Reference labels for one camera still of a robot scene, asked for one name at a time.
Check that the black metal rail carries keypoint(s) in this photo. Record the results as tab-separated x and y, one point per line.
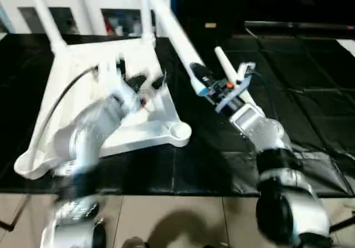
299	27

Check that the black work mat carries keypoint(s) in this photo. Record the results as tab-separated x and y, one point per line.
299	120

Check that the white plastic table top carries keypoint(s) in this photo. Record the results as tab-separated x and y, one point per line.
150	131

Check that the grey left robot foot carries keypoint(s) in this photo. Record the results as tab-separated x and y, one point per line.
134	243

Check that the white plastic table leg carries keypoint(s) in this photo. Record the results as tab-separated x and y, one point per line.
224	65
177	31
47	20
147	15

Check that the white edge strip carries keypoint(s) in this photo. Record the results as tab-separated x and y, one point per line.
347	45

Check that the small tan block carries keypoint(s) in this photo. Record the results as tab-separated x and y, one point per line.
211	25

